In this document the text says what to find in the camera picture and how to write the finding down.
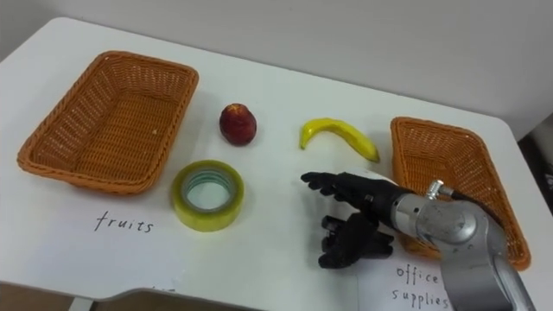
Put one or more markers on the yellow banana soft toy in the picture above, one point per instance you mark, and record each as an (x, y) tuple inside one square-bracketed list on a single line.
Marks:
[(345, 131)]

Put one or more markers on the red apple soft toy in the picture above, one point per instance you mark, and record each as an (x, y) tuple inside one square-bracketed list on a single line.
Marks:
[(237, 124)]

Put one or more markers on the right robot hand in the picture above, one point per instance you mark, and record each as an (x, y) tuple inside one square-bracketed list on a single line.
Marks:
[(367, 192)]

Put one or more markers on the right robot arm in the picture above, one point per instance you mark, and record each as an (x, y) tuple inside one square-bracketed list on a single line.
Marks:
[(466, 242)]

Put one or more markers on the yellow-green tape roll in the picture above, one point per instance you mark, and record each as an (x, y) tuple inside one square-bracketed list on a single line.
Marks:
[(194, 213)]

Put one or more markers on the orange wicker basket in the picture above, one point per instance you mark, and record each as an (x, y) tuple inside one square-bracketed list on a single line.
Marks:
[(445, 160), (116, 125)]

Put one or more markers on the white desk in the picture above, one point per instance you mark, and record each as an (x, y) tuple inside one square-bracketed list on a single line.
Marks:
[(276, 246)]

